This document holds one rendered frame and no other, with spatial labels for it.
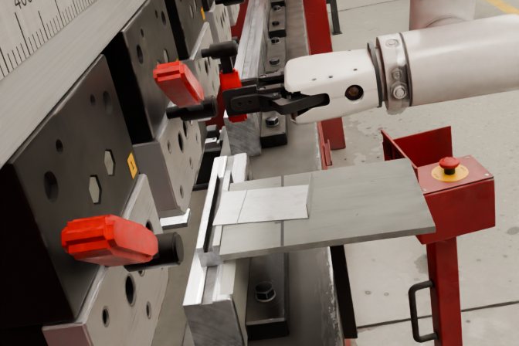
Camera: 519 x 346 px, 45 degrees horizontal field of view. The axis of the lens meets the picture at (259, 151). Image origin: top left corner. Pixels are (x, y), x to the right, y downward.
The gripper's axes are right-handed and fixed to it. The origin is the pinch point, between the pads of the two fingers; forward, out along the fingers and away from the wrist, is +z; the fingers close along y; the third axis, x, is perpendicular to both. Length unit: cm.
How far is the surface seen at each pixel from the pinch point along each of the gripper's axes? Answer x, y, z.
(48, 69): 17.6, -38.8, 4.0
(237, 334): -26.7, -9.5, 5.5
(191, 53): 7.0, -3.5, 4.0
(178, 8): 12.4, -5.2, 3.8
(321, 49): -65, 219, -12
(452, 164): -38, 44, -32
